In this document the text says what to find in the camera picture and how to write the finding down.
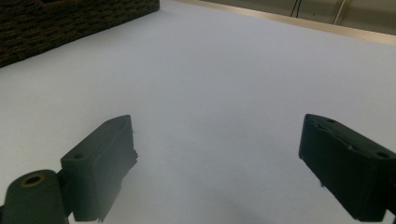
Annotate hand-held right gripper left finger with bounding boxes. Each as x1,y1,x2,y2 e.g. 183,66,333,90
60,114,139,223

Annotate long black cable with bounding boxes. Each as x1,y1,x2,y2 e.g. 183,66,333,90
289,0,304,19

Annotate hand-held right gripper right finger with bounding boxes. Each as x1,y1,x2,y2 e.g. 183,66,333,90
298,113,396,223

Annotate brown wicker basket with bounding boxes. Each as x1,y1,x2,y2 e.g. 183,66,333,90
0,0,161,69

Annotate light wooden cabinet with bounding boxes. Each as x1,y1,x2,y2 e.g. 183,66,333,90
199,0,396,35

